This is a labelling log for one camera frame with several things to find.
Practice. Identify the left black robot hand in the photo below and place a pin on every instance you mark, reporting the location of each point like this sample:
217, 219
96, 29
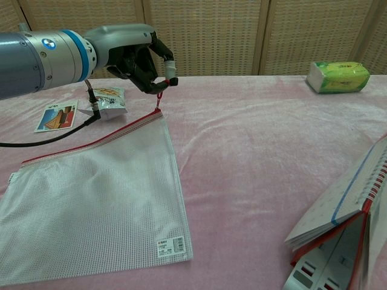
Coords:
121, 39

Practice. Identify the clear mesh zipper pouch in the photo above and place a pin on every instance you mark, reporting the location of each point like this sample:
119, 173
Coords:
90, 211

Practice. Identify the white snack packet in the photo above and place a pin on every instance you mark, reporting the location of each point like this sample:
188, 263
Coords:
110, 101

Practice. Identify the woven wooden folding screen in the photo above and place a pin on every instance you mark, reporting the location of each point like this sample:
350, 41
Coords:
217, 36

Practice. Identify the illustrated picture card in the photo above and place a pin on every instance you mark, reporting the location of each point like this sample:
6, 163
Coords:
57, 117

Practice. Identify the pink plush tablecloth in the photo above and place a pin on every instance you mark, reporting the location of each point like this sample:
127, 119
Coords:
257, 151

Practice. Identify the green tissue pack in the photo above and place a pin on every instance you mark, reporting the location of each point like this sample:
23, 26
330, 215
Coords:
340, 77

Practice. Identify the spiral desk calendar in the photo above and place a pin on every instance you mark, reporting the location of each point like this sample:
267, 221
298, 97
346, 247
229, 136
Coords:
338, 199

